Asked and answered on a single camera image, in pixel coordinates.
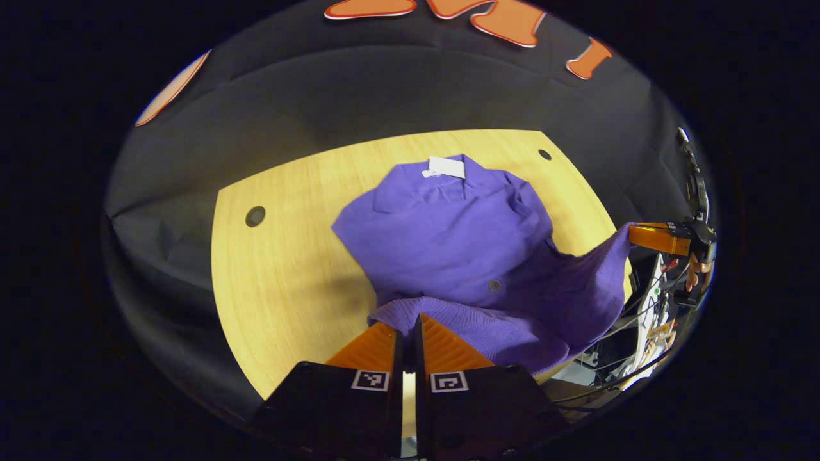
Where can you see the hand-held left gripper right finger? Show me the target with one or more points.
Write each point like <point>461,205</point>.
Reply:
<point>421,410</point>

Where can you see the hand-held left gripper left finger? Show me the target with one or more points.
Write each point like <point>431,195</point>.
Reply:
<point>397,358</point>

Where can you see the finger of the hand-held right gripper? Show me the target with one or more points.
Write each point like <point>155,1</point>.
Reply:
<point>656,237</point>

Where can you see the purple knit cardigan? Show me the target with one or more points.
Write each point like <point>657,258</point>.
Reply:
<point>448,243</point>

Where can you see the white panel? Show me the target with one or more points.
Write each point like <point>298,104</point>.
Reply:
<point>648,307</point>

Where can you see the small white device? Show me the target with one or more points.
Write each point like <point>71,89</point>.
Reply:
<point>683,135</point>

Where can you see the black backdrop cloth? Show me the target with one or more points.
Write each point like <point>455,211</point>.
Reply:
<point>384,83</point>

